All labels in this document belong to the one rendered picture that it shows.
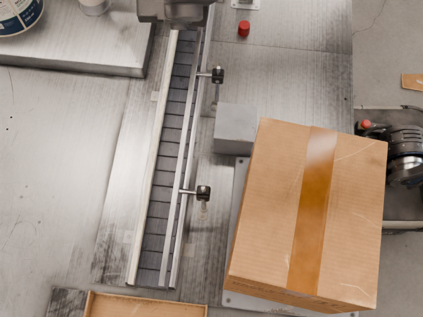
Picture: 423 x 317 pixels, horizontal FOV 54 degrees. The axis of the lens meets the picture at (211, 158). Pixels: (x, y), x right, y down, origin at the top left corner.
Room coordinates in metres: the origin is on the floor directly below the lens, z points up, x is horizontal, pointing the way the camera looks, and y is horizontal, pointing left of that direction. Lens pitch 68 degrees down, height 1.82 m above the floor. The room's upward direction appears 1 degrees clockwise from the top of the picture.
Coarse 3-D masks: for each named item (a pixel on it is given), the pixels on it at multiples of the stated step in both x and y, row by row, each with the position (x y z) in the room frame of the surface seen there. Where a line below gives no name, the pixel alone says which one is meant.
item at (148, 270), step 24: (192, 48) 0.70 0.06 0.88; (168, 96) 0.55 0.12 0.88; (168, 120) 0.48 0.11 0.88; (192, 120) 0.48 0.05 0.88; (168, 144) 0.42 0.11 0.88; (168, 168) 0.35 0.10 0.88; (168, 192) 0.29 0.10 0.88; (168, 216) 0.23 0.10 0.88; (144, 240) 0.18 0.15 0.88; (144, 264) 0.13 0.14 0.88; (168, 264) 0.13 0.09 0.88; (168, 288) 0.08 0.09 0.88
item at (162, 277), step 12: (192, 72) 0.57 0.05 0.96; (192, 84) 0.54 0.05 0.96; (192, 96) 0.51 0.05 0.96; (180, 144) 0.38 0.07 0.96; (180, 156) 0.35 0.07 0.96; (180, 168) 0.32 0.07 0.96; (180, 180) 0.30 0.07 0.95; (168, 228) 0.19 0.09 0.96; (168, 240) 0.16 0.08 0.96; (168, 252) 0.14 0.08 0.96
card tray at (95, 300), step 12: (96, 300) 0.05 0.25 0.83; (108, 300) 0.05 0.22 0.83; (120, 300) 0.05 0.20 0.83; (132, 300) 0.05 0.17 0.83; (144, 300) 0.05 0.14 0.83; (156, 300) 0.05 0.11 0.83; (84, 312) 0.02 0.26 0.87; (96, 312) 0.03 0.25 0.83; (108, 312) 0.03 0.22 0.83; (120, 312) 0.03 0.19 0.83; (132, 312) 0.03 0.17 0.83; (144, 312) 0.03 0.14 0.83; (156, 312) 0.03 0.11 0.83; (168, 312) 0.03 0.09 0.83; (180, 312) 0.03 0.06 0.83; (192, 312) 0.03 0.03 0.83; (204, 312) 0.03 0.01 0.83
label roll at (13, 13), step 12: (0, 0) 0.74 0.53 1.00; (12, 0) 0.76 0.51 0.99; (24, 0) 0.78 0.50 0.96; (36, 0) 0.81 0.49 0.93; (0, 12) 0.73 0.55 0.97; (12, 12) 0.75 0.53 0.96; (24, 12) 0.77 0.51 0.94; (36, 12) 0.79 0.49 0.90; (0, 24) 0.73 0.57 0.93; (12, 24) 0.74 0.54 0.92; (24, 24) 0.75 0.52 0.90; (0, 36) 0.73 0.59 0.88
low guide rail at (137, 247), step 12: (168, 60) 0.64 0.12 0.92; (168, 72) 0.60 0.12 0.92; (168, 84) 0.57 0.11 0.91; (156, 132) 0.43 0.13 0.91; (156, 144) 0.40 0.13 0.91; (156, 156) 0.37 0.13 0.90; (144, 192) 0.28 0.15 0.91; (144, 204) 0.25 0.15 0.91; (144, 216) 0.22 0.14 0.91; (132, 264) 0.12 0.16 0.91; (132, 276) 0.10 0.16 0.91
